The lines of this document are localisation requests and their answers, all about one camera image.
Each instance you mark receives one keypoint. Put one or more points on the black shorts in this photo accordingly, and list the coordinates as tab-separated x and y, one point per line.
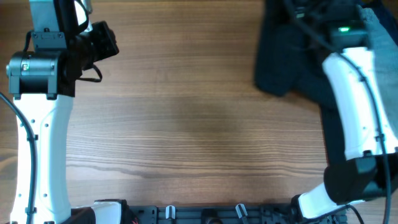
284	64

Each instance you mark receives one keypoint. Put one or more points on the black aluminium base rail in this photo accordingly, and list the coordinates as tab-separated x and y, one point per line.
238	214

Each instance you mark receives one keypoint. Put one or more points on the dark folded garment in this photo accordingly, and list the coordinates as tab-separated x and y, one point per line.
333	135

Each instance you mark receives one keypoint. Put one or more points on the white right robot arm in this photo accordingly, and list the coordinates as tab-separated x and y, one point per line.
369	169

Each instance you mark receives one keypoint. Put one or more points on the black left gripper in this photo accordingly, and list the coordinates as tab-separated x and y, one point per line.
103	32

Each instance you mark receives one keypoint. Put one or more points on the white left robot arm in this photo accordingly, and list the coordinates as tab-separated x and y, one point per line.
42	78

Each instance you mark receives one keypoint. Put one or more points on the light blue denim shorts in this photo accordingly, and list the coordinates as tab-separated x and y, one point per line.
385	51

